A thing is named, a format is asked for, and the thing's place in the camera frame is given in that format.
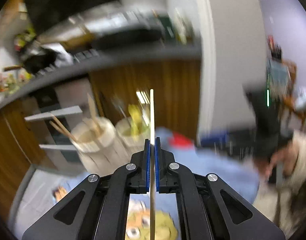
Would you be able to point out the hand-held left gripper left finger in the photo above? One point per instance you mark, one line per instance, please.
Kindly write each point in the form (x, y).
(148, 165)

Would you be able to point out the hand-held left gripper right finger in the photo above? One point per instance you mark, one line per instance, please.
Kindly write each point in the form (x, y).
(157, 165)

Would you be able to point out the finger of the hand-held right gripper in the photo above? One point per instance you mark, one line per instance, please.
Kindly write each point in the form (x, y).
(214, 139)

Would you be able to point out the cream floral ceramic cutlery holder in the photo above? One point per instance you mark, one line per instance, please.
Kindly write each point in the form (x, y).
(105, 145)

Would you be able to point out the gold metal fork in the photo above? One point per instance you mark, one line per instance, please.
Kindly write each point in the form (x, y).
(143, 97)

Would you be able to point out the person's right forearm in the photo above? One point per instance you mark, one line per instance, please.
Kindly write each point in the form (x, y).
(302, 160)

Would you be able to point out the person's right hand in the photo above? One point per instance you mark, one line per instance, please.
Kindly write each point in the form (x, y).
(280, 163)

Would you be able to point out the blue cartoon printed blanket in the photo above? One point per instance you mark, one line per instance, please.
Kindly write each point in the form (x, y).
(217, 170)

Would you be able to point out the brown wooden furniture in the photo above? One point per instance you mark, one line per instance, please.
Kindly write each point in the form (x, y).
(290, 90)

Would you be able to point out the wooden base cabinet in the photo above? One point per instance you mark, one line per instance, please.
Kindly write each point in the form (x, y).
(15, 150)
(168, 92)

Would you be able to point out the stainless steel oven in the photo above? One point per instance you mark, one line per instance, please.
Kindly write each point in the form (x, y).
(68, 95)

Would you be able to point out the grey kitchen countertop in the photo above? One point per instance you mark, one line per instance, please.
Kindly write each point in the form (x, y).
(105, 62)

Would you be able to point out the black electric griddle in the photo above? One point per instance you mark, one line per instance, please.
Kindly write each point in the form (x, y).
(113, 25)

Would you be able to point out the group of condiment bottles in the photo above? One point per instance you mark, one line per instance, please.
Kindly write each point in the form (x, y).
(8, 85)

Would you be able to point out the black range hood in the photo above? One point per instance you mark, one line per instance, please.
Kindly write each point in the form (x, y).
(68, 2)

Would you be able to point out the white door frame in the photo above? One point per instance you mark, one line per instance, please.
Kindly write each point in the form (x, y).
(217, 55)

